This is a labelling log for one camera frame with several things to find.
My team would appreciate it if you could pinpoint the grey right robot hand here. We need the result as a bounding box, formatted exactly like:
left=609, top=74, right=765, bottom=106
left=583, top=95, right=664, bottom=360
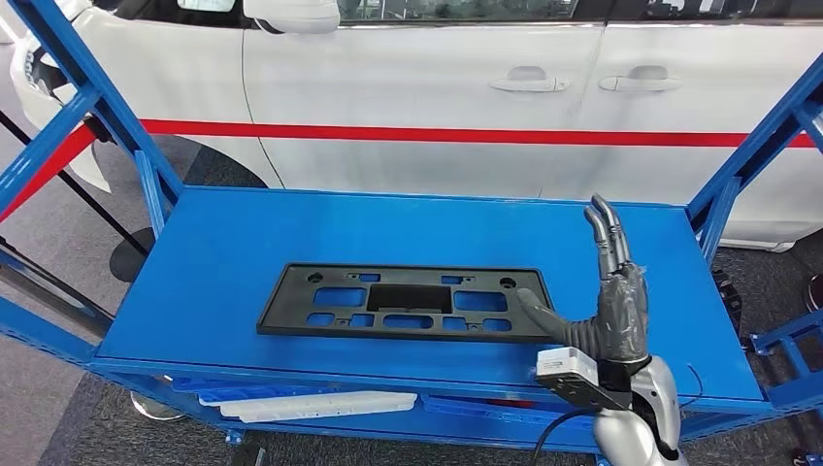
left=515, top=193, right=650, bottom=365

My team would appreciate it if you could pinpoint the black plastic plate frame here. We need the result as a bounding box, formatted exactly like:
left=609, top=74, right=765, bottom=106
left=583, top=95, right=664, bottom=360
left=256, top=262, right=557, bottom=344

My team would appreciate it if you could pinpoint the blue metal shelf rack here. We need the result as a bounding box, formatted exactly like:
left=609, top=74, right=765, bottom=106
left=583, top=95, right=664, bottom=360
left=0, top=0, right=823, bottom=466

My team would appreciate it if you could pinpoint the blue plastic bin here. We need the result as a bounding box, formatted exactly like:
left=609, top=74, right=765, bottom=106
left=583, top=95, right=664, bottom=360
left=420, top=395, right=599, bottom=432
left=170, top=376, right=336, bottom=403

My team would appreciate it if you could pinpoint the red barrier belt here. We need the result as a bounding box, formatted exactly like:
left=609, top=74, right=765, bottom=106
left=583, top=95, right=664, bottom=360
left=0, top=118, right=818, bottom=223

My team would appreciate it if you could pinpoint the white car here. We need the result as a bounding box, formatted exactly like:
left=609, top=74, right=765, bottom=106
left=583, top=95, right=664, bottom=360
left=0, top=0, right=823, bottom=252

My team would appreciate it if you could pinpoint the thin black pole stand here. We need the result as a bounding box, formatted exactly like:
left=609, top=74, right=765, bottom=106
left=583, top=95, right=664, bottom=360
left=0, top=109, right=155, bottom=284

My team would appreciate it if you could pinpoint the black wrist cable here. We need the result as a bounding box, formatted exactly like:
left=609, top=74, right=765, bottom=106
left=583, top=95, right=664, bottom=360
left=528, top=406, right=603, bottom=466

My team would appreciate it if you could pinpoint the chrome stanchion post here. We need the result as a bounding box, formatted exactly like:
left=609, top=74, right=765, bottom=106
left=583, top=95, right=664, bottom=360
left=0, top=238, right=187, bottom=423

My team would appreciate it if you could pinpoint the grey black-headed stanchion post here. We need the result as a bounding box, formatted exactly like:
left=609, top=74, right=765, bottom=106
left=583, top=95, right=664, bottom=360
left=80, top=112, right=114, bottom=146

